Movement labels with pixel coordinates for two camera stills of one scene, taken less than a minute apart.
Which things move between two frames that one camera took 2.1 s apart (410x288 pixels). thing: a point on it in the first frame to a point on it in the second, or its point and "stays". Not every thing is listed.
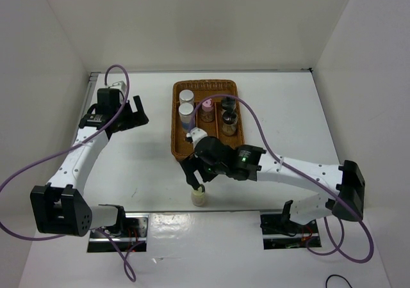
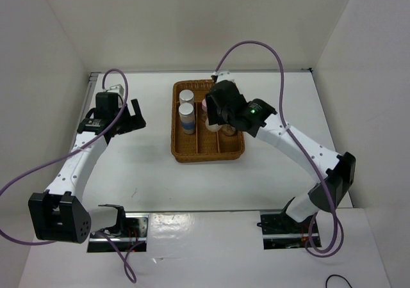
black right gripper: [189, 165] to [213, 117]
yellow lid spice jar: [198, 198] to [214, 128]
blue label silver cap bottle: [186, 96] stays
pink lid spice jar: [207, 111] stays
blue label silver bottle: [186, 112] stays
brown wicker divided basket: [211, 105] stays
